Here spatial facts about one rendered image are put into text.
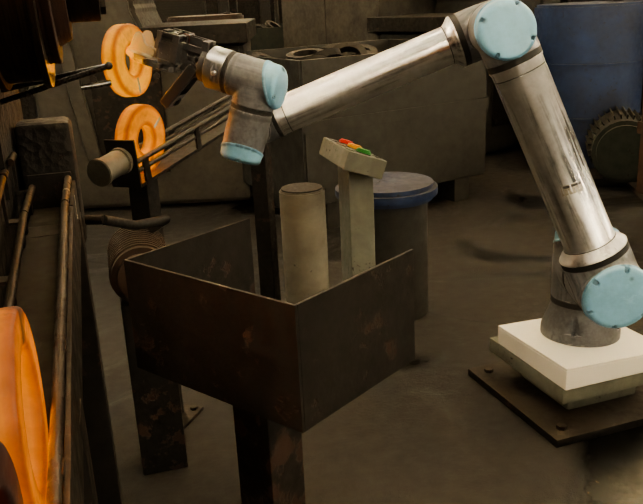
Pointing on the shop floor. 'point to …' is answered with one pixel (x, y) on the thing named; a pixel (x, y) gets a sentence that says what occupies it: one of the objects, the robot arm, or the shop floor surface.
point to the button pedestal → (355, 204)
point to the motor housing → (164, 453)
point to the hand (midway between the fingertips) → (127, 51)
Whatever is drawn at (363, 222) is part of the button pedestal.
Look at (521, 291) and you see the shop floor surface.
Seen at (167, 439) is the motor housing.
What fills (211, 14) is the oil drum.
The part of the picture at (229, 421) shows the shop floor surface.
